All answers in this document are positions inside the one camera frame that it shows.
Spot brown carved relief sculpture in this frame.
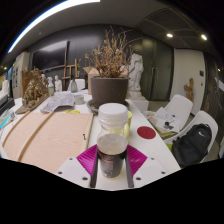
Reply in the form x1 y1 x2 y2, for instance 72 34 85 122
14 68 50 115

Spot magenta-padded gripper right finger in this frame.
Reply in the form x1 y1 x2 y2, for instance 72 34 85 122
124 144 168 189

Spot clear bottle with white cap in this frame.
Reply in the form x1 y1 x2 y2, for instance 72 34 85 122
96 102 129 179

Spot black flat boxes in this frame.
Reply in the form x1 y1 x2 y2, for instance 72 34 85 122
0 96 16 116

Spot yellow-green mug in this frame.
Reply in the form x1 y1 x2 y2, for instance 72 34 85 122
123 110 134 138

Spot white chair with green cushion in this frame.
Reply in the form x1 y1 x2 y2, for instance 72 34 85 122
164 110 219 168

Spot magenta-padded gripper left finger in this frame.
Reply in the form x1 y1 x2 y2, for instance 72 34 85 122
54 144 100 189

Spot flat round red coaster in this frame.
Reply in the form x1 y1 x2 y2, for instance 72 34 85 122
136 125 157 140

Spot white plastic chair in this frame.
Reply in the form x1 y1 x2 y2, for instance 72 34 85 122
146 94 194 134

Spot wooden figure sculpture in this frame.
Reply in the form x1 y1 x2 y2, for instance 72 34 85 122
183 77 195 103

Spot white cabinet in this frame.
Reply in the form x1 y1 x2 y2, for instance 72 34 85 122
11 51 31 99

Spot colourful painted sheet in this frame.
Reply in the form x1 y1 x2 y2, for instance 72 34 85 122
0 109 16 129

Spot dark double door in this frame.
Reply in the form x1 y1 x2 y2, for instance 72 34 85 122
139 38 174 101

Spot black backpack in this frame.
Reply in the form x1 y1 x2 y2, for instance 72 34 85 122
171 123 213 168

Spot small white cup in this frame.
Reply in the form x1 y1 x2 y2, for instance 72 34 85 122
73 94 86 105

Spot white-green spray bottle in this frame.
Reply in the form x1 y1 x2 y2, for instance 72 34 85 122
47 77 55 97

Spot black wall screen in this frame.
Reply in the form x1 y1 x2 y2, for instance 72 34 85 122
31 39 70 72

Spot stack of papers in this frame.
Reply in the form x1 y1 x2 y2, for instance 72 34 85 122
146 106 181 134

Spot cardboard box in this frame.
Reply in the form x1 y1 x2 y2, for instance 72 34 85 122
82 65 101 95

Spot light wooden panel board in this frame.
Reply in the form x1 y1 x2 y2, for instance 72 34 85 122
1 110 95 174

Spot white headless statue on pedestal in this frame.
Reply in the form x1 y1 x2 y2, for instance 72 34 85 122
125 49 150 113

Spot dark round plant saucer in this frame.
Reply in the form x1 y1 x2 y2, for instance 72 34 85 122
86 98 130 116

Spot dried plant in dark pot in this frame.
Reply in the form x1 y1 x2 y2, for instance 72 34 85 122
79 26 134 108

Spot wooden easel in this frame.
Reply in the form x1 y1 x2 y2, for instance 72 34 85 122
62 58 81 91

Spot printed newspaper sheet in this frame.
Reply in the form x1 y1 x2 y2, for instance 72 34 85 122
39 91 76 113

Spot white plaster figurine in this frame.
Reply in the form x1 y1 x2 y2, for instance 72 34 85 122
54 74 63 93

